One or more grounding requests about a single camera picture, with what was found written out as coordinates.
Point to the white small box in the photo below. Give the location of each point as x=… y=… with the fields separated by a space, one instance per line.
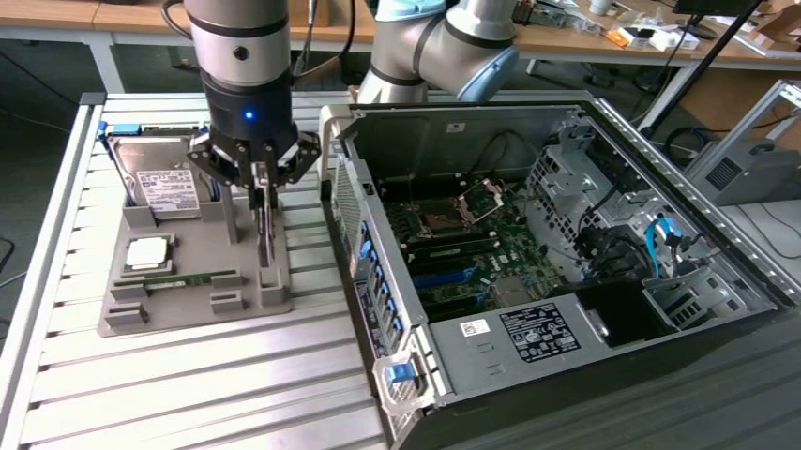
x=673 y=42

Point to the blue case latch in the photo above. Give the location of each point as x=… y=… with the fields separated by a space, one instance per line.
x=401 y=373

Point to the perforated metal drive cage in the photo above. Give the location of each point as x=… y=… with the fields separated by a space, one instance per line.
x=564 y=187

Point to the green motherboard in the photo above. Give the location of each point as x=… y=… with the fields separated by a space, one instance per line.
x=520 y=248

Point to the wooden desk white frame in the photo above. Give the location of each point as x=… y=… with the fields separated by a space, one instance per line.
x=564 y=42
x=50 y=11

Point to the orange and black box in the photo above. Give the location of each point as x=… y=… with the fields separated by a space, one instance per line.
x=629 y=37

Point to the open cardboard carton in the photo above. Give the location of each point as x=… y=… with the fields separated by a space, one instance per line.
x=783 y=28

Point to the gray power supply unit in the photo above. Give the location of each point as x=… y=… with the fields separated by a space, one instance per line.
x=476 y=365

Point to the gray metal disk bay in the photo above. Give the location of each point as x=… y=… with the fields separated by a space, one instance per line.
x=688 y=300

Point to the open black PC case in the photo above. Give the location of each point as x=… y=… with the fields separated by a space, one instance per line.
x=476 y=422

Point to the white mug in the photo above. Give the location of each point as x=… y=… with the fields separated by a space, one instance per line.
x=603 y=5

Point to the graphics card with metal bracket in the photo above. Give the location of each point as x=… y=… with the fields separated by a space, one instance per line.
x=266 y=234

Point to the silver CPU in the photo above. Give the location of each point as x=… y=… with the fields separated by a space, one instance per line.
x=147 y=253

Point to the brown cardboard box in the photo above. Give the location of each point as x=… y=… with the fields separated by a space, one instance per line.
x=321 y=14

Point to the green RAM stick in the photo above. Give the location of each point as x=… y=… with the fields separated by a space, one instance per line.
x=182 y=280

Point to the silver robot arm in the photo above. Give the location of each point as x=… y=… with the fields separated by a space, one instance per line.
x=241 y=42

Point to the CPU socket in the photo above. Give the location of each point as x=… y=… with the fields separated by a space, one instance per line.
x=438 y=218

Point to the gray parts rack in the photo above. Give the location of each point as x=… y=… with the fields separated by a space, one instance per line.
x=187 y=253

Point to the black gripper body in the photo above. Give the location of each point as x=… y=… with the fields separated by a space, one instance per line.
x=250 y=112

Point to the black monitor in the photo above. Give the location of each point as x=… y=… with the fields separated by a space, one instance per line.
x=707 y=5

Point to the black stand pole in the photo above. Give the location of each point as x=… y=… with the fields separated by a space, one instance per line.
x=707 y=61

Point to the gray chipset heatsink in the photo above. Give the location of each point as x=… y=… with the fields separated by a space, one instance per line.
x=513 y=290

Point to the gray computer tower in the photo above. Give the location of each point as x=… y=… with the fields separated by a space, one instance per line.
x=751 y=178

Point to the metal socket cover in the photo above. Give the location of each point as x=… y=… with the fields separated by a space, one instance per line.
x=483 y=199

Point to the aluminium profile frame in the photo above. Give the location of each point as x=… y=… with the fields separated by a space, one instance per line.
x=760 y=112

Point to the gray metal drive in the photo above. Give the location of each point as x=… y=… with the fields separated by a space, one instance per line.
x=551 y=16

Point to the hard disk with blue carrier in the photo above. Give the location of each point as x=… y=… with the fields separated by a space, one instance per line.
x=150 y=159

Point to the black RAM slot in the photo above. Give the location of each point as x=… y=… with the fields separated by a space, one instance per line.
x=438 y=255
x=450 y=244

